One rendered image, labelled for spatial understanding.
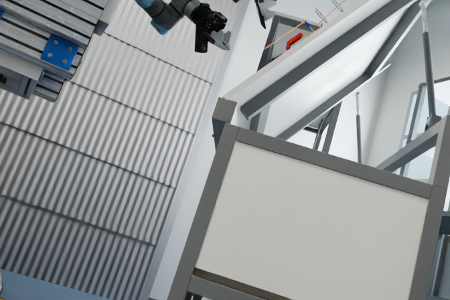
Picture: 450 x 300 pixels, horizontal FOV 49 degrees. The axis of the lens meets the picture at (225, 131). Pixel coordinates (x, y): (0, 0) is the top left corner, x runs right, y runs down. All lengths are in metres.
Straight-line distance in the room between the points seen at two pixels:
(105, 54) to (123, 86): 0.27
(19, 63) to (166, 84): 2.37
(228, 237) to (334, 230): 0.27
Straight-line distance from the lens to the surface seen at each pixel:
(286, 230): 1.29
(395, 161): 1.82
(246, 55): 4.36
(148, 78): 3.91
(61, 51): 1.61
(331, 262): 1.31
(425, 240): 1.37
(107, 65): 3.85
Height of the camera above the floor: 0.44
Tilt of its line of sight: 15 degrees up
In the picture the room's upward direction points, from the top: 18 degrees clockwise
